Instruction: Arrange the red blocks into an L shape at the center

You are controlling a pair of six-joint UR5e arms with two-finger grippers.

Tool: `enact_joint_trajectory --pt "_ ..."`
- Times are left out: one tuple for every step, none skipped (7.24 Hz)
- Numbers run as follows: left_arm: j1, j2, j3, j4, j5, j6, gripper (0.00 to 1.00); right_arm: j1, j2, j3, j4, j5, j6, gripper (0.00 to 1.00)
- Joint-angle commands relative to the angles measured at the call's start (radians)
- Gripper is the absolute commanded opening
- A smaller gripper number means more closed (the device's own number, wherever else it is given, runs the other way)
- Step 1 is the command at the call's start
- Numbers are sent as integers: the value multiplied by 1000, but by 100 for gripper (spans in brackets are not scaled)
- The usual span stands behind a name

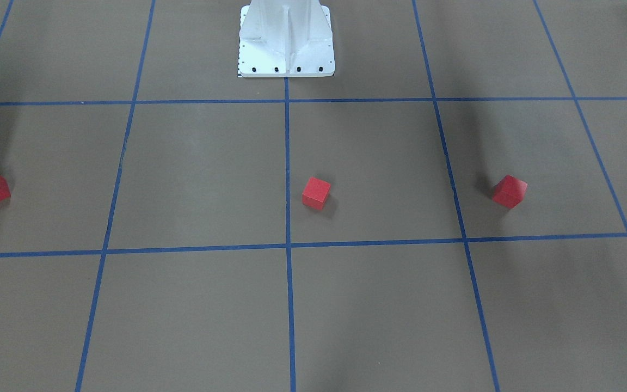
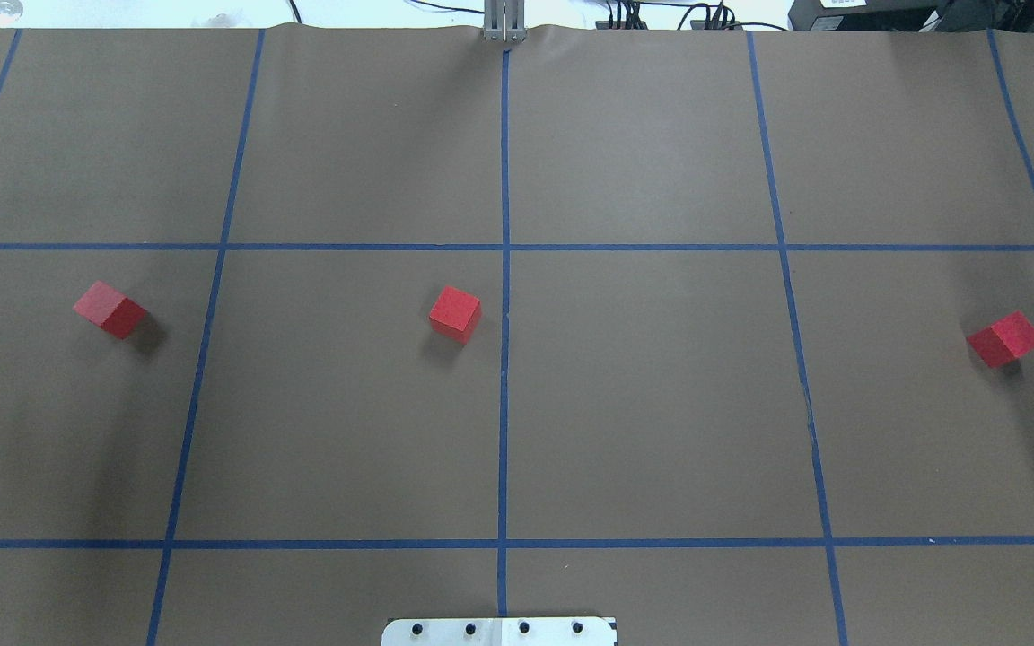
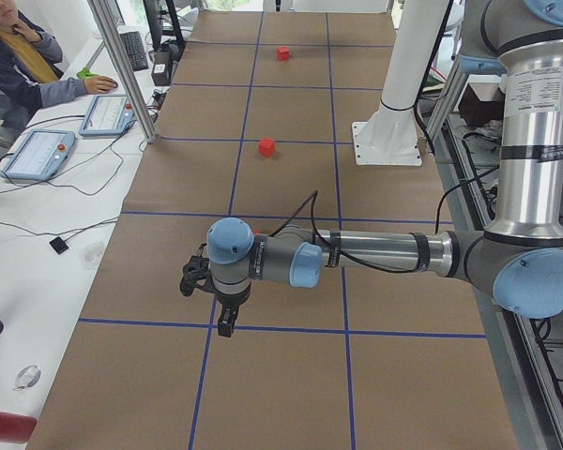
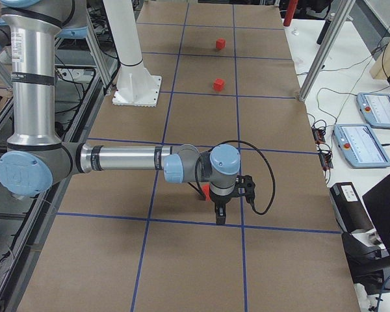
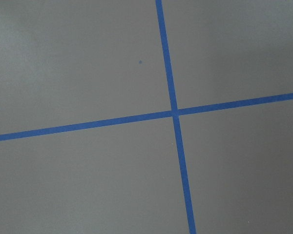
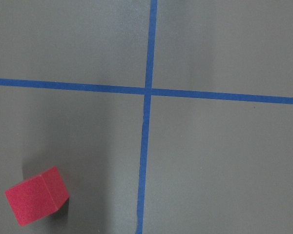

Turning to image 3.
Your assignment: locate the small black square device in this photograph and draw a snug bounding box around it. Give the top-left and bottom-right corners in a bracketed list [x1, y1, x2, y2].
[49, 236, 69, 255]

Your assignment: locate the teach pendant tablet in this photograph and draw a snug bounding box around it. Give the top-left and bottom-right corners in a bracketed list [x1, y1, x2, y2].
[1, 129, 76, 182]
[79, 95, 135, 138]

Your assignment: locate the black keyboard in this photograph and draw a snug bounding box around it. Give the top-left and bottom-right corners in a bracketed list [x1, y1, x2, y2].
[119, 31, 149, 71]

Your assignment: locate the red cylinder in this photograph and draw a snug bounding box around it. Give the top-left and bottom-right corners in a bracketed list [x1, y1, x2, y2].
[0, 412, 38, 443]

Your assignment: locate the red cube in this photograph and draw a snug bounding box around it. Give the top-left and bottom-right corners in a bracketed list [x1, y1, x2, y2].
[276, 46, 291, 61]
[258, 138, 276, 158]

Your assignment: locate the far teach pendant tablet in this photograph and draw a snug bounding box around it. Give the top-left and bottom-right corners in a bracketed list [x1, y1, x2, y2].
[79, 95, 135, 138]

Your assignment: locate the green object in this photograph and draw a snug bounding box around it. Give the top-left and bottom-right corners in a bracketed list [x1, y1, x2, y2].
[76, 67, 95, 80]

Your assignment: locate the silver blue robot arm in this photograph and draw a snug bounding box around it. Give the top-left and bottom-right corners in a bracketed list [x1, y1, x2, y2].
[202, 1, 563, 337]

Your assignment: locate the black box with label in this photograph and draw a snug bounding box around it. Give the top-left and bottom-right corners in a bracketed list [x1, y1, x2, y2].
[151, 51, 173, 86]

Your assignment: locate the seated person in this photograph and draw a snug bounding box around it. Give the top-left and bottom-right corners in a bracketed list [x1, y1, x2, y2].
[0, 1, 117, 138]

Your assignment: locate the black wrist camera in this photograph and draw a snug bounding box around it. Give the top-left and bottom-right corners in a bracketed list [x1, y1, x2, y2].
[179, 243, 215, 297]

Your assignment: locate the clear plastic bag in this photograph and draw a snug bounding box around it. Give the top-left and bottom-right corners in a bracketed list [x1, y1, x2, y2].
[79, 241, 105, 270]

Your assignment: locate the near teach pendant tablet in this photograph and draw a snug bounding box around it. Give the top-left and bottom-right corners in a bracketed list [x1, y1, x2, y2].
[1, 129, 76, 182]

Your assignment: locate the aluminium frame post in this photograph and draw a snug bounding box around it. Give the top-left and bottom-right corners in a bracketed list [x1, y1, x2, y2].
[87, 0, 157, 143]

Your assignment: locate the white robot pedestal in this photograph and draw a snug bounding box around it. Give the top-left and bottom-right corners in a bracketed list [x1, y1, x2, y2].
[352, 0, 452, 167]

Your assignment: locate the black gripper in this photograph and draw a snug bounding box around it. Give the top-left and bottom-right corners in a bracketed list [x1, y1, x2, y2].
[216, 286, 251, 338]

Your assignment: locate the brown paper table mat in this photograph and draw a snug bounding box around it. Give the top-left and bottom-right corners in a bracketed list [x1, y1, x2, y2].
[29, 12, 517, 449]

